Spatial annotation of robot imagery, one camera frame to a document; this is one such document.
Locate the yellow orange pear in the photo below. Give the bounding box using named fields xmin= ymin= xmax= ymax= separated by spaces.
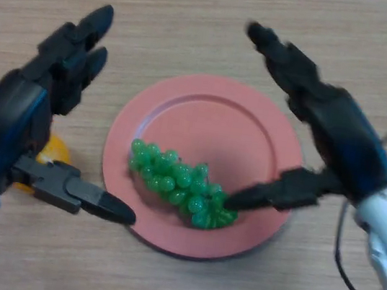
xmin=11 ymin=129 xmax=74 ymax=200

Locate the green grapes bunch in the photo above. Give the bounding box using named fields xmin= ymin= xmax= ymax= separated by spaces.
xmin=120 ymin=137 xmax=248 ymax=234

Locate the pink round plate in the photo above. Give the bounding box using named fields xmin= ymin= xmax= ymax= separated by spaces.
xmin=89 ymin=60 xmax=315 ymax=273

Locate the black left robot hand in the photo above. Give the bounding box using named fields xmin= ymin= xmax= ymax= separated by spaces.
xmin=0 ymin=0 xmax=168 ymax=227

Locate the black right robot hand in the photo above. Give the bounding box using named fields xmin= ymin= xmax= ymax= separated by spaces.
xmin=220 ymin=20 xmax=387 ymax=233

